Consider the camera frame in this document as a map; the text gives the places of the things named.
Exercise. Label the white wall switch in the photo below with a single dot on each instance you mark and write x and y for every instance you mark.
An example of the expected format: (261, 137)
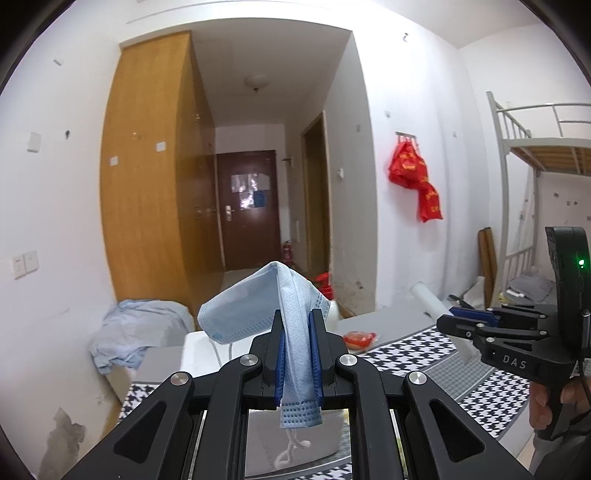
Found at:
(33, 142)

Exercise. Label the person's right hand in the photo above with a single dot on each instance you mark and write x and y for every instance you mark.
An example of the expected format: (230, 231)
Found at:
(539, 408)

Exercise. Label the white metal bunk bed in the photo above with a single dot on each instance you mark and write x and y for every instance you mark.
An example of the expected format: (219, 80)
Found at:
(526, 152)

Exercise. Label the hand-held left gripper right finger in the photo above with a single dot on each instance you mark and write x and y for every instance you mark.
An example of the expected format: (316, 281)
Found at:
(316, 360)

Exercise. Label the white foam box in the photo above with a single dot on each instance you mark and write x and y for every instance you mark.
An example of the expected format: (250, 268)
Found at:
(198, 350)

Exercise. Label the light blue cloth pile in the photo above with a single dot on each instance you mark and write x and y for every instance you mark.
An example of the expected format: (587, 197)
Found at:
(134, 327)

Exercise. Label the wooden boards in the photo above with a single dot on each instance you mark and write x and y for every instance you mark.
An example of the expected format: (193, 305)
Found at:
(487, 254)

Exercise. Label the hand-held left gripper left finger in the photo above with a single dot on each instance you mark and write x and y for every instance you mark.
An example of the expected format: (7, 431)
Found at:
(279, 360)

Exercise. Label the white paper roll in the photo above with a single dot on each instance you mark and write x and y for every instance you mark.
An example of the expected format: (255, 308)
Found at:
(425, 297)

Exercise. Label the metal wall hook rack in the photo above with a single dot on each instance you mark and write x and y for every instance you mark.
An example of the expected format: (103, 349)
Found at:
(407, 134)

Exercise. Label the wooden wardrobe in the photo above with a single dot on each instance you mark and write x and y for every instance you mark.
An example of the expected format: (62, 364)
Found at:
(147, 207)

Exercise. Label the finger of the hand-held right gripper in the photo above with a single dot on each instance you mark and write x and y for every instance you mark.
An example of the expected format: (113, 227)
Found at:
(457, 325)
(471, 314)

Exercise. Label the red fire extinguisher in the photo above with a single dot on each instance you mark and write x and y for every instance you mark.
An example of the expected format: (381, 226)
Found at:
(287, 253)

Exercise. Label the wooden side door frame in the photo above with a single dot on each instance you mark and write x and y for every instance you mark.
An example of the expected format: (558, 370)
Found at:
(316, 198)

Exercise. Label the blue face mask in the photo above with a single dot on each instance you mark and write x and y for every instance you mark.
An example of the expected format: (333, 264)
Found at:
(295, 323)

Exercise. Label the red snack packet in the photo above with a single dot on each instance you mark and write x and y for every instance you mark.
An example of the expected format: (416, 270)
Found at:
(359, 341)

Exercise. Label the ceiling lamp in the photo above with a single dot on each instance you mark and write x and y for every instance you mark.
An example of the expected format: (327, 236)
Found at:
(256, 82)

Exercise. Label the grey folded cloth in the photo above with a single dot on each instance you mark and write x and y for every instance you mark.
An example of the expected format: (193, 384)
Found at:
(531, 286)

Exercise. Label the red plastic bags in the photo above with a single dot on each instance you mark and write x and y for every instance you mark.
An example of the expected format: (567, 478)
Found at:
(411, 170)

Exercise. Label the white wall outlets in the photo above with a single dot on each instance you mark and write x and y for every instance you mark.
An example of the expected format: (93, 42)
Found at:
(25, 264)

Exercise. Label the houndstooth tablecloth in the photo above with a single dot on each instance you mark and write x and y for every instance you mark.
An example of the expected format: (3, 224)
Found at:
(415, 369)

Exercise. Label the brown entrance door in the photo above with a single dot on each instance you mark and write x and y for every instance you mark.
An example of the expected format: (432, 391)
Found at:
(249, 221)

